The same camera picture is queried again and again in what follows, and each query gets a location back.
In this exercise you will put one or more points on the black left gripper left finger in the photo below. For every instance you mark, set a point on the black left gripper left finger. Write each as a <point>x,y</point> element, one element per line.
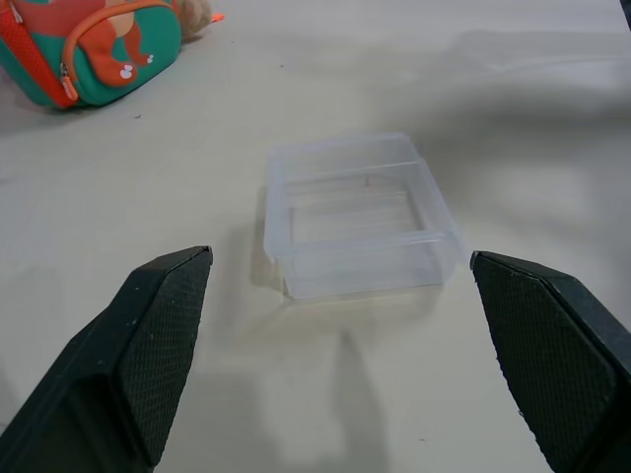
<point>143,345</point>

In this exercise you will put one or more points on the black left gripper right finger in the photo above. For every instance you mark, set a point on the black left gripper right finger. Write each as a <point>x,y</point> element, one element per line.
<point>547,355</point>

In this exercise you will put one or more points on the clear plastic container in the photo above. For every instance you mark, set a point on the clear plastic container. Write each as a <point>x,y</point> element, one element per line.
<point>360,217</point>

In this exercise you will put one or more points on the green orange dinosaur bag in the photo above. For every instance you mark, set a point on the green orange dinosaur bag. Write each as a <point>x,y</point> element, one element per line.
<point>84,47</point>

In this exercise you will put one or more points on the beige plush toy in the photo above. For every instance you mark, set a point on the beige plush toy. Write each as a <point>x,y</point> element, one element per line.
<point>193,17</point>

